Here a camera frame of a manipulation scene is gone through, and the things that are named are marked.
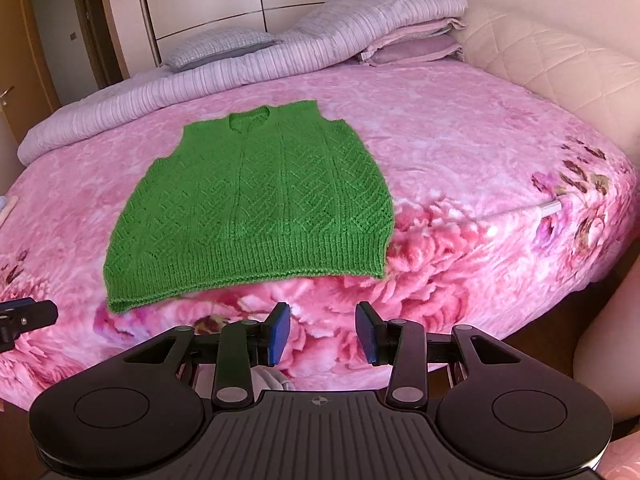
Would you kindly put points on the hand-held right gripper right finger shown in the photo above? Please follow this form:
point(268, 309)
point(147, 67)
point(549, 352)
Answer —
point(365, 334)

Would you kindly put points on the grey checked pillow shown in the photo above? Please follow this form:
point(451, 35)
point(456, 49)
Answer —
point(220, 47)

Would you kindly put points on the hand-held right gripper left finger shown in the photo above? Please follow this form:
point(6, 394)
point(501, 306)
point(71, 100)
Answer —
point(278, 334)

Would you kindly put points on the green knitted vest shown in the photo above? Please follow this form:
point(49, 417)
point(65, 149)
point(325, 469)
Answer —
point(255, 205)

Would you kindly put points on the white quilted headboard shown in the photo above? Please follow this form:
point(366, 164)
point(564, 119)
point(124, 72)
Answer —
point(560, 70)

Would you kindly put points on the cream wardrobe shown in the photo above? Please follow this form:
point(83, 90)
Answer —
point(210, 0)

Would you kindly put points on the wooden door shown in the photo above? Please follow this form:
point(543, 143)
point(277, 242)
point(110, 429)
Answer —
point(22, 60)

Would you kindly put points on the purple pillow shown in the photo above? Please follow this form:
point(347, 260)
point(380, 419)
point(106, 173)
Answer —
point(410, 47)

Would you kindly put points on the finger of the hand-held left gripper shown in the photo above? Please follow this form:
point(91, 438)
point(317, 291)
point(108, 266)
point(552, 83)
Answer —
point(32, 315)

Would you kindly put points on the pale pink folded cloth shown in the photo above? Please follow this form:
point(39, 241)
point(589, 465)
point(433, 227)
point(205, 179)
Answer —
point(7, 215)

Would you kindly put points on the pink floral blanket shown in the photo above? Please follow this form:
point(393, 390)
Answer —
point(450, 150)

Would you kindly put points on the purple striped quilt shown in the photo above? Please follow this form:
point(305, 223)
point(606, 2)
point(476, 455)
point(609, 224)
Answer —
point(200, 90)

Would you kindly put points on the light blue folded cloth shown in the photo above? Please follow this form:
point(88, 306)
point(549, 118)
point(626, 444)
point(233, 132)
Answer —
point(2, 203)

